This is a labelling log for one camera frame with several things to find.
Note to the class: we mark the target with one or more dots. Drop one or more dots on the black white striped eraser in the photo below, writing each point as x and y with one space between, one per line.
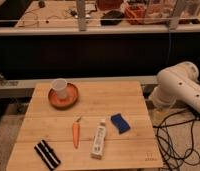
47 155

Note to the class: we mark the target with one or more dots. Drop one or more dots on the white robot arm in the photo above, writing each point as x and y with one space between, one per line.
178 82

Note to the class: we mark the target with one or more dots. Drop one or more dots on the orange plate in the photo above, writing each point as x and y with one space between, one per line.
64 99

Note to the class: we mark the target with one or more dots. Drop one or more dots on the white paper cup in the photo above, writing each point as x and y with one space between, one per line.
59 85

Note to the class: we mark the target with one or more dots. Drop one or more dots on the blue sponge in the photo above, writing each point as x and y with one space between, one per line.
120 123

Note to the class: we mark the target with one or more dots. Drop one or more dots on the orange carrot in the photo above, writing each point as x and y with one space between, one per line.
76 132

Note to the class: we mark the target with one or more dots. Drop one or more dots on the white tube bottle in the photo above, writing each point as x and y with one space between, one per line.
99 138

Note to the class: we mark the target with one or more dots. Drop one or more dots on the black bag on bench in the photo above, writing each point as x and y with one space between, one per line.
112 17

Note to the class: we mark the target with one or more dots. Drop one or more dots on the orange crate on bench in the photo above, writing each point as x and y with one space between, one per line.
135 14

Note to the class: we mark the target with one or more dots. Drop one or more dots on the grey metal post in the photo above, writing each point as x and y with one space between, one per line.
80 4

